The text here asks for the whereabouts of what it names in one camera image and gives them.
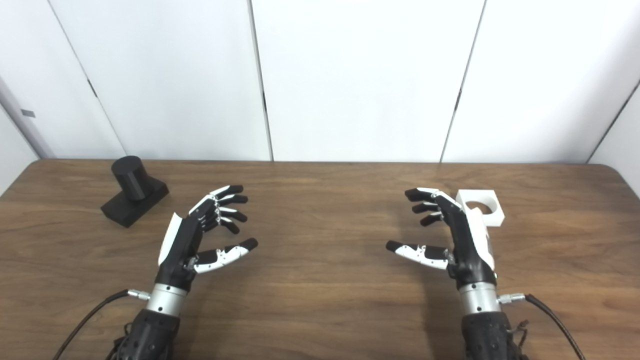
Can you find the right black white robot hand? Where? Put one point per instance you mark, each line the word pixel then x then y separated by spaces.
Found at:
pixel 465 245

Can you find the black peg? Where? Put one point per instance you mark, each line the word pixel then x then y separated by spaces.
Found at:
pixel 131 180

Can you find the small grey wall tag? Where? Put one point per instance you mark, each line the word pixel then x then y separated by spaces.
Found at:
pixel 28 113

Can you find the white square piece with hole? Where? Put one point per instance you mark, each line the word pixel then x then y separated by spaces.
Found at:
pixel 492 212

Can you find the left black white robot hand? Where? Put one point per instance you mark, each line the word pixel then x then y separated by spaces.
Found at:
pixel 179 245

